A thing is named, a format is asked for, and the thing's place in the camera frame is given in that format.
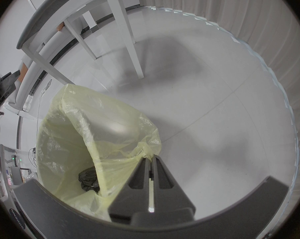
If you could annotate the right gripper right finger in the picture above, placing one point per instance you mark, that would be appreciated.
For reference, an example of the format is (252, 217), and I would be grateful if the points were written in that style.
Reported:
(181, 200)

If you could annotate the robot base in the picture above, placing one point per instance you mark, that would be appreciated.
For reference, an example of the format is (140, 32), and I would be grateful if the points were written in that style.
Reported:
(0, 170)

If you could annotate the beige curtain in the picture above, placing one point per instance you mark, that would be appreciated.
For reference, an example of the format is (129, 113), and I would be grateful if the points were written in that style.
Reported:
(264, 21)

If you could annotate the yellow plastic bag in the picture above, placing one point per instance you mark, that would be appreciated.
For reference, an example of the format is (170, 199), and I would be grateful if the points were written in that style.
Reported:
(65, 138)

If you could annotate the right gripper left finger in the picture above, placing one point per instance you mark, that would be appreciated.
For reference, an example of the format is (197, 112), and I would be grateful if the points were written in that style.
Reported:
(122, 200)

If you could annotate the dark grey padded white chair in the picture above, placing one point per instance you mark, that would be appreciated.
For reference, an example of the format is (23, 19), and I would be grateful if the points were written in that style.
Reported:
(125, 33)

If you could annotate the white power strip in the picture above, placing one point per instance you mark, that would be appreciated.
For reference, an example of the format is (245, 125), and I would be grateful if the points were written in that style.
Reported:
(28, 102)

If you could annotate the white trash bin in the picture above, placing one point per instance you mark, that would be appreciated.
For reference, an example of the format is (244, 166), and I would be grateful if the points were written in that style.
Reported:
(117, 129)

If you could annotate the black plastic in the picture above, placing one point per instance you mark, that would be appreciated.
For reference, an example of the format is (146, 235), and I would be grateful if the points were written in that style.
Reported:
(89, 179)

